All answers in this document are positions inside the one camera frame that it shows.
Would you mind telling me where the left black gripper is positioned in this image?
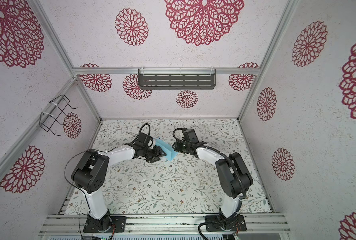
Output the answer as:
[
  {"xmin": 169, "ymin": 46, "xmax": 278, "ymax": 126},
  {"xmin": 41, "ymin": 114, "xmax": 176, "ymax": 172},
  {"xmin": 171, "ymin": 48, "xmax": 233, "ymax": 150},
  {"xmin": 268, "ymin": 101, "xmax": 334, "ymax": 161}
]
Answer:
[{"xmin": 142, "ymin": 144, "xmax": 167, "ymax": 163}]

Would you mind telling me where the light blue square paper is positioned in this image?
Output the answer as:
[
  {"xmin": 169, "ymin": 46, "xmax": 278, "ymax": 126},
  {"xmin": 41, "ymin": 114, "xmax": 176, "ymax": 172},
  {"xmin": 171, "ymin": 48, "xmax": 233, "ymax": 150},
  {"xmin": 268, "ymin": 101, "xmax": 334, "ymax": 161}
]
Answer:
[{"xmin": 155, "ymin": 139, "xmax": 178, "ymax": 161}]

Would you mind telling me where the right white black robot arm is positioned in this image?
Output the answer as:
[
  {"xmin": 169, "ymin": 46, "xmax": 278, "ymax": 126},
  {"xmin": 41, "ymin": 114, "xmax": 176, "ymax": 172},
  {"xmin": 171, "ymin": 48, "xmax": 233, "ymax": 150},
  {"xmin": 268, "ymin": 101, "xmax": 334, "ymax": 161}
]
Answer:
[{"xmin": 172, "ymin": 140, "xmax": 254, "ymax": 224}]

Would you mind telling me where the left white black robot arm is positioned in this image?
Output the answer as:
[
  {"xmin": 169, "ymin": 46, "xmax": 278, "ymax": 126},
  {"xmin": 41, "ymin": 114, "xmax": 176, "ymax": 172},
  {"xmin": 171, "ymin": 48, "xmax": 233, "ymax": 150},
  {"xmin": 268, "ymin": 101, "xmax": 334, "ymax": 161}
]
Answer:
[{"xmin": 71, "ymin": 144, "xmax": 167, "ymax": 233}]

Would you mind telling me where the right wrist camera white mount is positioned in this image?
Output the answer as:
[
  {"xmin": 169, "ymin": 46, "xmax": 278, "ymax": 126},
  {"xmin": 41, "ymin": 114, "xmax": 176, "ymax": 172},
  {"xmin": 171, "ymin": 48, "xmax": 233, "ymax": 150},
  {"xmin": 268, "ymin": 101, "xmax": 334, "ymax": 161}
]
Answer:
[{"xmin": 183, "ymin": 129, "xmax": 199, "ymax": 144}]

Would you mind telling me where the dark grey slotted wall shelf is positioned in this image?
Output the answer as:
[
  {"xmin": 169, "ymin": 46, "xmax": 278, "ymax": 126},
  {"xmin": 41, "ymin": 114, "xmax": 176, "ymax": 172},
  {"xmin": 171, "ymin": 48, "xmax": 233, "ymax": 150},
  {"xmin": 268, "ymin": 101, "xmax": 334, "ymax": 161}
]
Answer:
[{"xmin": 138, "ymin": 69, "xmax": 217, "ymax": 90}]

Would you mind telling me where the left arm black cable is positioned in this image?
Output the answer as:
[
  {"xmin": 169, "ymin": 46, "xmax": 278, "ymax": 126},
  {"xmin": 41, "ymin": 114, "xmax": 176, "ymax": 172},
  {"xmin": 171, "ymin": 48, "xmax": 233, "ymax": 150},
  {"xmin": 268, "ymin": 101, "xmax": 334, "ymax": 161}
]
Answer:
[{"xmin": 63, "ymin": 122, "xmax": 152, "ymax": 240}]

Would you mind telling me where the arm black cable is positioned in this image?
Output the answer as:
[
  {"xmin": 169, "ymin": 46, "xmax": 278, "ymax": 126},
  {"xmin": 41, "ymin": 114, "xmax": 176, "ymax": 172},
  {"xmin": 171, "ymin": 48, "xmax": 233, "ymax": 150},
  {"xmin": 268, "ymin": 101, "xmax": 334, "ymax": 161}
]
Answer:
[
  {"xmin": 171, "ymin": 127, "xmax": 248, "ymax": 240},
  {"xmin": 63, "ymin": 122, "xmax": 152, "ymax": 240}
]

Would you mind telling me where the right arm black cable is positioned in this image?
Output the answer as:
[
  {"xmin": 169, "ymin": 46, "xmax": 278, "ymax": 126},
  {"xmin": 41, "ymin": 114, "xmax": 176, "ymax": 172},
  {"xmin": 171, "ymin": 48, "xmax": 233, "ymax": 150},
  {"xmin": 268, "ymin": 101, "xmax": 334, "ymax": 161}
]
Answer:
[{"xmin": 171, "ymin": 127, "xmax": 248, "ymax": 240}]

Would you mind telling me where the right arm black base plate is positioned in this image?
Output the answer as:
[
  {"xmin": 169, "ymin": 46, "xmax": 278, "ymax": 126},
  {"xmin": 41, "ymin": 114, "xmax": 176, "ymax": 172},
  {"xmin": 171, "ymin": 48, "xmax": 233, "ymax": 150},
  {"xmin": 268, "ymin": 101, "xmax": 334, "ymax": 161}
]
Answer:
[{"xmin": 205, "ymin": 214, "xmax": 247, "ymax": 232}]

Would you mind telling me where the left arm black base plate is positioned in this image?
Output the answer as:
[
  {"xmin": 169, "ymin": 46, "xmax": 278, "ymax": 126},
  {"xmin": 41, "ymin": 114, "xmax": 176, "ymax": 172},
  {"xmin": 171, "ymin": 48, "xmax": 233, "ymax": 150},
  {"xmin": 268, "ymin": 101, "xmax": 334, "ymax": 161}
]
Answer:
[{"xmin": 82, "ymin": 215, "xmax": 127, "ymax": 233}]

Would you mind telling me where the black wire wall rack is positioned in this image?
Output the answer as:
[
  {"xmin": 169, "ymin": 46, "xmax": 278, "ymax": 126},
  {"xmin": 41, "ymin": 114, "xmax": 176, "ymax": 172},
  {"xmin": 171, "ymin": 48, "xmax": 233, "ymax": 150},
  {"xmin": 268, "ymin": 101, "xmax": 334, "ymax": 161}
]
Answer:
[{"xmin": 38, "ymin": 94, "xmax": 77, "ymax": 137}]

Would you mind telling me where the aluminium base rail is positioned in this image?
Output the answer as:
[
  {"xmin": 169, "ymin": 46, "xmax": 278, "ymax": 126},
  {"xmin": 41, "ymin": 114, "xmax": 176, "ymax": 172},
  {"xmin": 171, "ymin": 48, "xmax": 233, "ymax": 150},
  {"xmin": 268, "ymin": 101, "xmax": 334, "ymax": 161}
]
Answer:
[{"xmin": 38, "ymin": 213, "xmax": 291, "ymax": 237}]

